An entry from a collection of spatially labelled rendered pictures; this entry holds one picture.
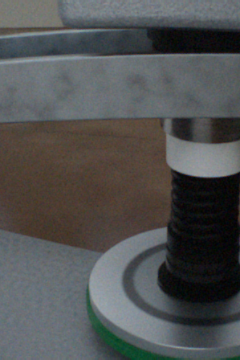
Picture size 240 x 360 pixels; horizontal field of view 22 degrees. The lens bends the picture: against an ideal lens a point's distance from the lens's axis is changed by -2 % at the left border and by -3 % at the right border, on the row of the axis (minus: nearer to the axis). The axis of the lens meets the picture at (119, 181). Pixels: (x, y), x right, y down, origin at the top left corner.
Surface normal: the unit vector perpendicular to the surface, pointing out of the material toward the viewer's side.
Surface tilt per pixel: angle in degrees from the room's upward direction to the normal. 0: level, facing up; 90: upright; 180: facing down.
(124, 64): 90
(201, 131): 90
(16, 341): 0
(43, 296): 0
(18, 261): 0
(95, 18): 112
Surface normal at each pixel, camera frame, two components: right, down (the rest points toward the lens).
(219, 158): 0.17, 0.41
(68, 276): -0.03, -0.91
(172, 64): -0.12, 0.42
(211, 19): -0.11, 0.73
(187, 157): -0.58, 0.36
